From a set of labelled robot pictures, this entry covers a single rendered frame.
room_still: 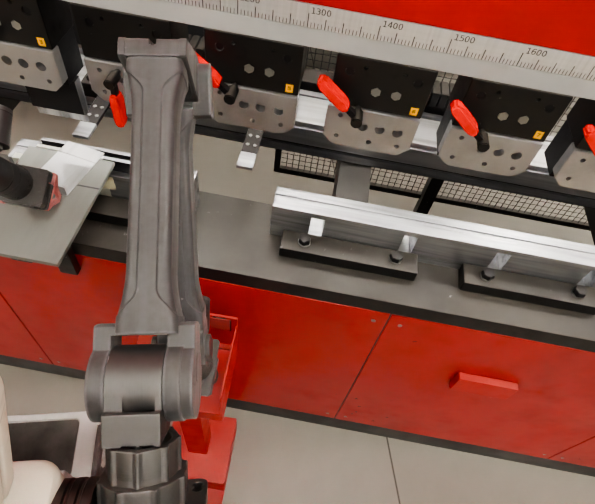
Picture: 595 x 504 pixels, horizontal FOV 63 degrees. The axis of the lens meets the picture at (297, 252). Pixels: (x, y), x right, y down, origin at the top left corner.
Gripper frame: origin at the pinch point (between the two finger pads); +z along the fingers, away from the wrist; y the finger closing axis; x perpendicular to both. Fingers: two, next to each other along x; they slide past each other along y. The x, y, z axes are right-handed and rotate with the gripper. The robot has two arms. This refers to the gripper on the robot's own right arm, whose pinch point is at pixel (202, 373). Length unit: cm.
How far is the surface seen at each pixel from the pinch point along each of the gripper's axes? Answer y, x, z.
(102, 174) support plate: 33.8, 25.9, -12.8
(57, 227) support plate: 19.7, 29.0, -16.1
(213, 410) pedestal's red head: -6.0, -2.7, 8.5
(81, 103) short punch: 42, 29, -24
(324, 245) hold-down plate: 29.8, -20.9, -3.7
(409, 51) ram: 41, -26, -48
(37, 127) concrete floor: 124, 121, 110
